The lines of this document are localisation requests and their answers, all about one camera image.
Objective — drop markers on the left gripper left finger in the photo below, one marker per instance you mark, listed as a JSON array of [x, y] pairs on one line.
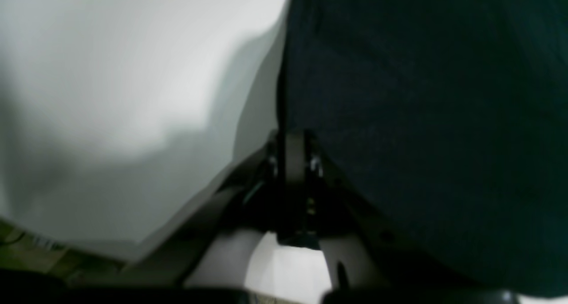
[[214, 246]]

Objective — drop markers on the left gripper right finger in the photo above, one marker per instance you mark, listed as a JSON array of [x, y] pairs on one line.
[[362, 248]]

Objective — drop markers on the black T-shirt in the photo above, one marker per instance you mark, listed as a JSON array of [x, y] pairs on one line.
[[450, 116]]

